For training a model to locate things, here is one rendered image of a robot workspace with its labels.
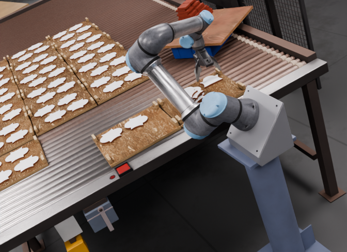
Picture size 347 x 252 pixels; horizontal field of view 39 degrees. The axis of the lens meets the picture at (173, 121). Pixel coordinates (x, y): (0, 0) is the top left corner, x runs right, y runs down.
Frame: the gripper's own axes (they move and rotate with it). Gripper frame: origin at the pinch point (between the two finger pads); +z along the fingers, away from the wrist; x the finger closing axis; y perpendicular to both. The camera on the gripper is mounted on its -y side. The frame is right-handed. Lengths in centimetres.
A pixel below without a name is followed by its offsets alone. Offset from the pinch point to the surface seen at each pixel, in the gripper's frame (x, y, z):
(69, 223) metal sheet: 100, -45, 15
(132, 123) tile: 51, -5, 2
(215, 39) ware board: -18.2, 28.9, -6.2
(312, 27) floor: -169, 184, 100
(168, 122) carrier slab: 34.5, -19.2, 3.3
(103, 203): 82, -44, 13
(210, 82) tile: 1.3, -2.0, 2.5
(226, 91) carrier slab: -2.2, -16.6, 3.4
